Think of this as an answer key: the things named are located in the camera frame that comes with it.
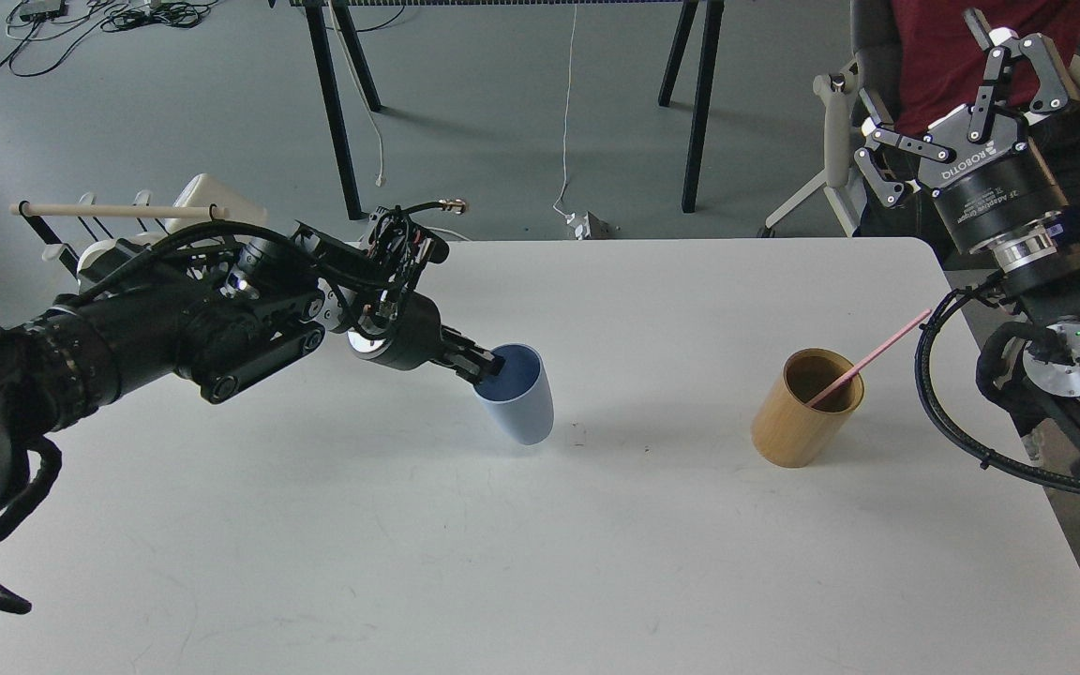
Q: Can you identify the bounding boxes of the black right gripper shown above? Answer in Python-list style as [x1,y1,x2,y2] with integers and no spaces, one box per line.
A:
[854,8,1080,255]

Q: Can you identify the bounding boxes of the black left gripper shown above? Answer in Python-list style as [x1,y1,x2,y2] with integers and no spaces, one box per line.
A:
[346,294,504,384]

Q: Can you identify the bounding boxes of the light blue plastic cup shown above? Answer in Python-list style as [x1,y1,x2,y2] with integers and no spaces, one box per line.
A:
[474,343,556,447]

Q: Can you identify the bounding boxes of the pink chopstick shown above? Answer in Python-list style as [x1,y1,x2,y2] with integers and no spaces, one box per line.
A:
[806,310,933,409]

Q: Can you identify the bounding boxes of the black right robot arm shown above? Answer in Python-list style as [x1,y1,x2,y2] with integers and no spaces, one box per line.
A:
[853,1,1080,495]

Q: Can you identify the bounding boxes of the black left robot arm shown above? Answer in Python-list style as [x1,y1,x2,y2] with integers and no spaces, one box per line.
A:
[0,198,505,615]

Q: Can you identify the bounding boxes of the person in red shirt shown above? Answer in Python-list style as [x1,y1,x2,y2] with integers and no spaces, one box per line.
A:
[854,0,1080,273]

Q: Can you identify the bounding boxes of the grey office chair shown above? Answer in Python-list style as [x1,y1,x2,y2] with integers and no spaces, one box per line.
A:
[757,1,901,238]

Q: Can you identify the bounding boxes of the white power adapter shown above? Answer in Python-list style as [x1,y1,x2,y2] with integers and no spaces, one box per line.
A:
[566,211,613,242]

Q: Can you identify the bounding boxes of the black trestle table legs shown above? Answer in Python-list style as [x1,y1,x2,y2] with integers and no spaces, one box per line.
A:
[267,1,725,222]

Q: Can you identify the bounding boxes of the white mug on rack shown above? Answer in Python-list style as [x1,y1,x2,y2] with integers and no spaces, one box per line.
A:
[172,172,267,227]

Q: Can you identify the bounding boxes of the bamboo cylindrical holder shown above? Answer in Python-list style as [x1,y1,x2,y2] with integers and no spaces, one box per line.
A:
[750,349,864,467]

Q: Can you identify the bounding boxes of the wooden rack dowel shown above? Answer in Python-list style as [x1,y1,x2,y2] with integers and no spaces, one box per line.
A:
[9,201,231,219]

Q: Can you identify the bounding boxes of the white cable on floor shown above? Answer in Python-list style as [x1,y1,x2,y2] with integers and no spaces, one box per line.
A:
[553,5,578,221]

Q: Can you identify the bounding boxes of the black wire rack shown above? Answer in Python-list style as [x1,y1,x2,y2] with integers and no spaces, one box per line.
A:
[12,214,210,275]

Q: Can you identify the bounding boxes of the black cables on floor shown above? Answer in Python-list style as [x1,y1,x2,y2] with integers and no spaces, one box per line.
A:
[0,0,222,112]

